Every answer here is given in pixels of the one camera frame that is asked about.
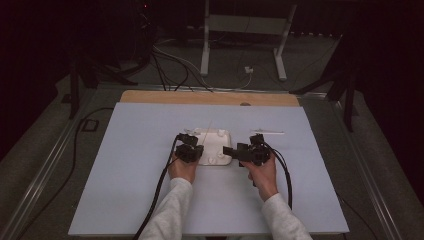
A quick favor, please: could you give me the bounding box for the grey metal stand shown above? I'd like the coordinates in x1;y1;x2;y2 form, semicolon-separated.
200;0;298;82

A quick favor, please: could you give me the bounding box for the black tripod stand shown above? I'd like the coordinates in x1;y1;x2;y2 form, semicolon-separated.
68;54;138;120
289;33;357;133

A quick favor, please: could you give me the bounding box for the black floor cable bundle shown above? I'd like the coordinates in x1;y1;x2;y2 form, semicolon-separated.
151;53;191;93

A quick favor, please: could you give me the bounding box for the dark equipment with red light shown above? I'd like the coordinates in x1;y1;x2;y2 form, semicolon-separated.
109;0;158;68

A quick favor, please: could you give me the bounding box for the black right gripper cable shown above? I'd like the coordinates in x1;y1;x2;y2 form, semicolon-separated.
263;141;294;211

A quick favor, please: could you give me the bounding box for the person's right hand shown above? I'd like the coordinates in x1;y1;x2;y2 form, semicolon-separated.
240;153;279;203

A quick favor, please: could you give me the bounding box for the thin white stick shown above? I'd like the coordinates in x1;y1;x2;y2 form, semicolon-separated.
250;129;286;135

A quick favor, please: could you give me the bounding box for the thin black floor cable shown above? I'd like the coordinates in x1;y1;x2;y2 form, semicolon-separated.
334;191;379;240

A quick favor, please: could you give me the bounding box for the metal floor rail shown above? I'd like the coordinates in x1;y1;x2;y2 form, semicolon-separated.
0;93;98;240
328;96;406;240

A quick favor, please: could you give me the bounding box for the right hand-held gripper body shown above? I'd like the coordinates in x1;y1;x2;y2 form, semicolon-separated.
237;133;272;167

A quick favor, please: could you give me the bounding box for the long black floor cable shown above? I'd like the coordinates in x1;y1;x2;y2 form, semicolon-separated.
14;106;115;240

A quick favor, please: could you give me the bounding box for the person's left hand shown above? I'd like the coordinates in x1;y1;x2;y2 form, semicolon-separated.
167;154;199;184

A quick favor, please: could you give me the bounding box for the white rectangular tray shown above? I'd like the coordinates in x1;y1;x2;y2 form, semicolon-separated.
191;127;233;167

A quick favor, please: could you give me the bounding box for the pale grey table mat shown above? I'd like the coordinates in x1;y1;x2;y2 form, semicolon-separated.
68;101;350;236

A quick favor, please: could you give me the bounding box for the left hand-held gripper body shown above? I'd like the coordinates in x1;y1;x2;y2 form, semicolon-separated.
175;133;205;164

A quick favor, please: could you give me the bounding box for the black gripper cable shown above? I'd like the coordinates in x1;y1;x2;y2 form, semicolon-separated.
133;134;183;240
263;141;294;211

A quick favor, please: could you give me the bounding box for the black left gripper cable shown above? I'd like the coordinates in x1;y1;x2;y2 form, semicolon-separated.
133;134;183;240

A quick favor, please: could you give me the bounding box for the thin wooden skewer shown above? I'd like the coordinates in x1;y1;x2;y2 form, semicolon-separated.
201;119;213;145

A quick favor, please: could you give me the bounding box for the black floor frame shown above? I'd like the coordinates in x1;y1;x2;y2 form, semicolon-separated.
80;118;100;132

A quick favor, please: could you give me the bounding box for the white floor cable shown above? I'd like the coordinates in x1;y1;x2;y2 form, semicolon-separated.
152;45;214;93

